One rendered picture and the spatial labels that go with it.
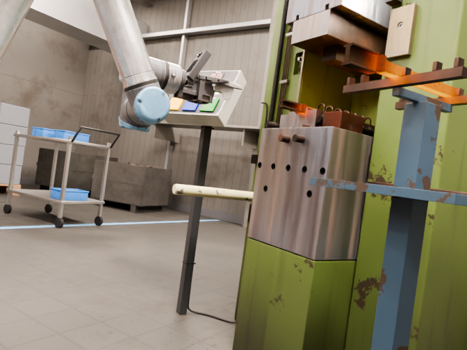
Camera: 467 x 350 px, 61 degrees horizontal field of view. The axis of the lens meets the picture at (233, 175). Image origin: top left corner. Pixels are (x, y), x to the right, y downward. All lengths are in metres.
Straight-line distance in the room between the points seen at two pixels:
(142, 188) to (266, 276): 4.17
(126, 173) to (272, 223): 4.36
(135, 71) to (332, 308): 1.01
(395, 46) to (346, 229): 0.65
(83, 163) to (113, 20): 5.86
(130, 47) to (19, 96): 7.18
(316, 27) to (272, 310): 1.07
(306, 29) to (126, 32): 0.83
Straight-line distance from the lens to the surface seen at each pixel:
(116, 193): 5.83
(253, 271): 1.62
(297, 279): 1.43
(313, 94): 1.87
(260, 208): 1.58
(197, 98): 1.27
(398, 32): 1.54
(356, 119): 1.49
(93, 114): 8.47
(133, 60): 1.05
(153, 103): 1.03
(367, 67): 0.94
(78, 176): 6.83
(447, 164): 1.39
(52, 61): 8.55
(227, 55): 6.46
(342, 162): 1.40
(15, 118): 6.29
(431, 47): 1.48
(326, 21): 1.62
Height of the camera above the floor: 0.72
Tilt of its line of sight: level
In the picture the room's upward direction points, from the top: 8 degrees clockwise
